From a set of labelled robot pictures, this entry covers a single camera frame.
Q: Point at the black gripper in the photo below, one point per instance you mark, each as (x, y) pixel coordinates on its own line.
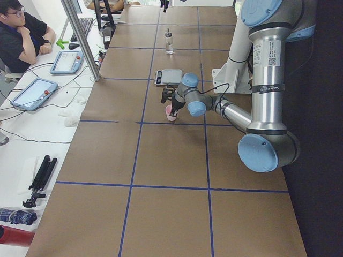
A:
(177, 103)

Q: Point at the clear glass sauce bottle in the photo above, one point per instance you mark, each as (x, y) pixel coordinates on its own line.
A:
(169, 42)

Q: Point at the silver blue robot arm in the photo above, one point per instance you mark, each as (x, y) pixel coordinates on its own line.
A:
(262, 30)

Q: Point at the silver digital kitchen scale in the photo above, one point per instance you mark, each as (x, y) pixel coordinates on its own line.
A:
(168, 77)

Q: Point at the crumpled white tissue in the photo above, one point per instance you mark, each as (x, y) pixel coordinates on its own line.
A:
(71, 119)

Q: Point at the far blue teach pendant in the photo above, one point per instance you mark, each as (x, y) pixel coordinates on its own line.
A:
(67, 62)

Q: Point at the blue teach pendant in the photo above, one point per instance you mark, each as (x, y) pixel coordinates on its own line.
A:
(35, 94)
(67, 62)

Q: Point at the black computer mouse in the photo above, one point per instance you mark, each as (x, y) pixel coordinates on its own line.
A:
(73, 46)

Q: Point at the black computer keyboard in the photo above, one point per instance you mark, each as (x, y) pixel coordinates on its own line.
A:
(86, 25)

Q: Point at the green plastic clamp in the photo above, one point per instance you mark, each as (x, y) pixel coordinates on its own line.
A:
(61, 43)

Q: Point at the near blue teach pendant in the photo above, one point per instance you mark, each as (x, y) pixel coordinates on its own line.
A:
(35, 94)

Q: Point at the black folded tripod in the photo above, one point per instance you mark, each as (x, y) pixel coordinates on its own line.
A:
(40, 181)

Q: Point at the seated person black shirt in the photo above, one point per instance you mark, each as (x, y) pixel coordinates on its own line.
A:
(23, 37)

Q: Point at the red cylinder bottle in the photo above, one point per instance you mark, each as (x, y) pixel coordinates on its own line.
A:
(16, 237)

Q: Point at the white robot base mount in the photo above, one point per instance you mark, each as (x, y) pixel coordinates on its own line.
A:
(233, 77)

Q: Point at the aluminium frame post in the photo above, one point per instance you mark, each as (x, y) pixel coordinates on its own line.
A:
(73, 20)

